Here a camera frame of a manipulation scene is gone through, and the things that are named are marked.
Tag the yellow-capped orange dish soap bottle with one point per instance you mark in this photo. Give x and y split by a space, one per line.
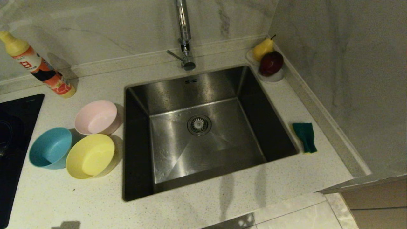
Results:
24 54

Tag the stainless steel sink basin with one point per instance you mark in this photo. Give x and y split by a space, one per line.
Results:
222 133

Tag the green and yellow sponge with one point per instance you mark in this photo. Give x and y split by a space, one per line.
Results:
305 136

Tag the round metal drain strainer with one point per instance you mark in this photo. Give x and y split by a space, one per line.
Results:
199 125

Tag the small white dish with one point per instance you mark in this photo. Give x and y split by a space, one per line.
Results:
249 57
273 78

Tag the dark red apple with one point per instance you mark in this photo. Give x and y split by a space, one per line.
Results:
271 63

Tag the yellow pear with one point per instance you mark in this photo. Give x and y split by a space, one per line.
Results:
262 49

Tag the chrome faucet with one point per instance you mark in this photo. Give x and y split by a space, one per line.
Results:
183 28

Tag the pink plastic bowl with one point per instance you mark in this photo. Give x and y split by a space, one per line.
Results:
95 117

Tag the yellow plastic bowl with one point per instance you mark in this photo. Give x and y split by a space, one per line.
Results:
90 156

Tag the blue plastic bowl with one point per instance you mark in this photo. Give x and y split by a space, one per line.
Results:
51 148

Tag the black induction cooktop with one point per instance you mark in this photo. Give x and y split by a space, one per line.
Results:
16 133

